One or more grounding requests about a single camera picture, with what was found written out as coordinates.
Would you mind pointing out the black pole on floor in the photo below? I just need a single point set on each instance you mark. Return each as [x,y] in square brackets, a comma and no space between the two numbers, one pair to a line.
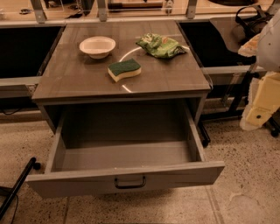
[11,193]

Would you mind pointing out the white bowl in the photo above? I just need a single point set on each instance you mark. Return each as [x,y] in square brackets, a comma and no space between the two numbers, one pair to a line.
[98,47]

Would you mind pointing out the grey wooden cabinet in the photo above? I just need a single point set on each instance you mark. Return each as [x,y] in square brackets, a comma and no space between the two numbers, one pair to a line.
[72,77]

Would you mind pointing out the open grey top drawer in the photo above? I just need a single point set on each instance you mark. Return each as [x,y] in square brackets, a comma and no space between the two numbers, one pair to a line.
[96,143]

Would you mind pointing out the green and yellow sponge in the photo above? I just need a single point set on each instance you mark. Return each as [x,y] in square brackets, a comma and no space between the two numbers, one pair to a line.
[124,69]

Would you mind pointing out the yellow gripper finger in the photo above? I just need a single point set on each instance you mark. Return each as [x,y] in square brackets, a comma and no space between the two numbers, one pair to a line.
[263,101]

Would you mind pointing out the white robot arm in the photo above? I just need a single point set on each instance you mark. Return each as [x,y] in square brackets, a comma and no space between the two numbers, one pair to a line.
[265,46]

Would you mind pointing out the black drawer handle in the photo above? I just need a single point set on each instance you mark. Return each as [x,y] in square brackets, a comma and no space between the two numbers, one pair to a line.
[126,183]

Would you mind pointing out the black headset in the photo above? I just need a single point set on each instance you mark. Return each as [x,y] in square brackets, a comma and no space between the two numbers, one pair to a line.
[253,25]

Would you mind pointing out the black table leg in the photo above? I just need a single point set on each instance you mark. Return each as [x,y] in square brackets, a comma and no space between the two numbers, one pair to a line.
[206,139]

